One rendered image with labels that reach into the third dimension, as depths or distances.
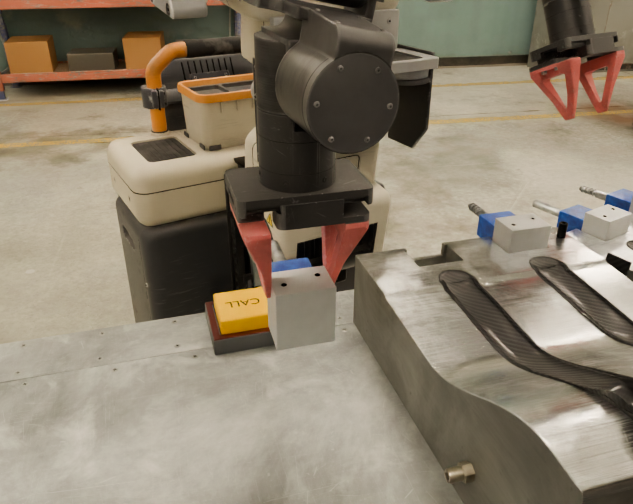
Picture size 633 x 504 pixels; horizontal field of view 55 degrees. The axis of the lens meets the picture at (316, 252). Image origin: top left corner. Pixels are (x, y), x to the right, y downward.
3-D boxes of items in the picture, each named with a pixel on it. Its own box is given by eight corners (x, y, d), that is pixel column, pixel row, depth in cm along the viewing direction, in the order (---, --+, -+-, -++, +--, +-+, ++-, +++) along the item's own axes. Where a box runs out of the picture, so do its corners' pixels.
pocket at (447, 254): (399, 276, 70) (402, 247, 68) (441, 269, 71) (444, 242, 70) (416, 296, 66) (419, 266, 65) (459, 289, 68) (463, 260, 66)
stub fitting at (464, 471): (465, 471, 47) (441, 476, 47) (467, 456, 47) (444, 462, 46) (473, 485, 46) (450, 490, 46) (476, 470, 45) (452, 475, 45)
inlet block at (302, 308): (248, 271, 60) (246, 223, 58) (297, 265, 62) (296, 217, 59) (277, 351, 49) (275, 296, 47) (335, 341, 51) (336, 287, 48)
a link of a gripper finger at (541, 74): (616, 108, 79) (603, 37, 79) (580, 116, 76) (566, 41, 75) (572, 119, 85) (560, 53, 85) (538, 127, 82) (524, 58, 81)
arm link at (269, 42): (320, 10, 43) (243, 13, 41) (360, 24, 38) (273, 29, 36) (319, 106, 47) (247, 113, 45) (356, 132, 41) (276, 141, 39)
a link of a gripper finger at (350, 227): (366, 303, 49) (372, 196, 44) (280, 316, 47) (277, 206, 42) (341, 262, 54) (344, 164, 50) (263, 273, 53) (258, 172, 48)
